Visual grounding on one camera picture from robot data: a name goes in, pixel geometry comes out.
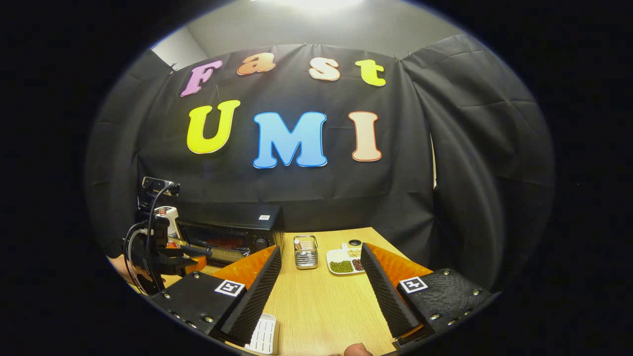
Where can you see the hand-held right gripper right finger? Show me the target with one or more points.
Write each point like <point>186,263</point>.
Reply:
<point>388,301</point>

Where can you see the black electric oven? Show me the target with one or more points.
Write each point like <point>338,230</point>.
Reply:
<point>232,220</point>

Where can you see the large ceiling light panel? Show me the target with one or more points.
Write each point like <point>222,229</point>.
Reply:
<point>311,3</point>

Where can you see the black backdrop cloth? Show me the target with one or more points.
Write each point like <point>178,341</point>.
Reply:
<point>306,188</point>

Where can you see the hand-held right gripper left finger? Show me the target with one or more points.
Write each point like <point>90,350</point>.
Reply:
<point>254,301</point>

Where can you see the white divided dish with beans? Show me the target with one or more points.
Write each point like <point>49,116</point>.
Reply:
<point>341,264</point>

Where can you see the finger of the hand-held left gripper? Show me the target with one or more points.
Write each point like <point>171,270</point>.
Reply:
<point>195,250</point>
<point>190,265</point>

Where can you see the white slotted plastic rack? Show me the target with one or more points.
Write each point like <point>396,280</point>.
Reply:
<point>263,335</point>

